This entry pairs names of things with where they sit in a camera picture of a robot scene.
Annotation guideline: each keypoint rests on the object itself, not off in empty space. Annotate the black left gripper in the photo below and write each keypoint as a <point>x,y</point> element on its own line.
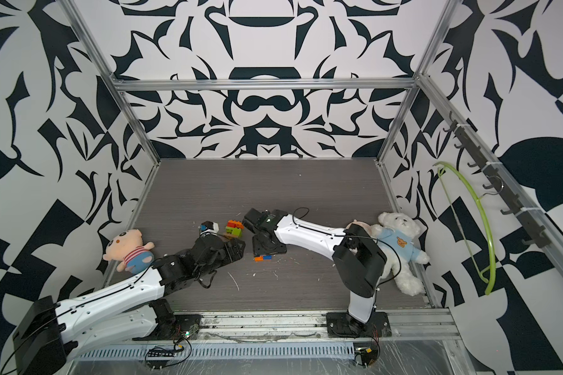
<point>231,255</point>

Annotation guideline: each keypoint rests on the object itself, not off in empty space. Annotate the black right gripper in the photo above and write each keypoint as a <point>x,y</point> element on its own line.
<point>256,248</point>

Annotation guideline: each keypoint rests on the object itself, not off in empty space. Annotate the long green lego brick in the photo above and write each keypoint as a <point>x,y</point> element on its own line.
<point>234,232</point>

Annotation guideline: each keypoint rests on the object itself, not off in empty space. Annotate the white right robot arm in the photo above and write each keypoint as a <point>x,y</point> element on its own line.
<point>359,261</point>

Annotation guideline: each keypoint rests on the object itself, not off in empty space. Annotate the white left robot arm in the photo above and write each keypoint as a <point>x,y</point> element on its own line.
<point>52,333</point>

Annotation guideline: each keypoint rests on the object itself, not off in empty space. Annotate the pink pig plush toy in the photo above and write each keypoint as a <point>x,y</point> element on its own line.
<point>130,251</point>

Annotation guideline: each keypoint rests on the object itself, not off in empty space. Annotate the white teddy bear plush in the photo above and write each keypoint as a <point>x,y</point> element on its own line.
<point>395,234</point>

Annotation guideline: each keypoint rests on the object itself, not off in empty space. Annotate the green plastic hoop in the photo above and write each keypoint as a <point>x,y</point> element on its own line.
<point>472,224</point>

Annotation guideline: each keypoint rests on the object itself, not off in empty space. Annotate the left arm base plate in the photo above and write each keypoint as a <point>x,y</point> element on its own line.
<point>174,328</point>

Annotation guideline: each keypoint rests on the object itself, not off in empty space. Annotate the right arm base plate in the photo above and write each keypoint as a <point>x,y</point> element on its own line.
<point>342,325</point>

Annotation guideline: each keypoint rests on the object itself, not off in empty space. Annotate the white cable duct strip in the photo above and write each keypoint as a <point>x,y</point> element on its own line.
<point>300,350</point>

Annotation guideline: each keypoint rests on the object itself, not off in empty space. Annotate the black wall hook rack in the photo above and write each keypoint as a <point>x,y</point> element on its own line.
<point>498,185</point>

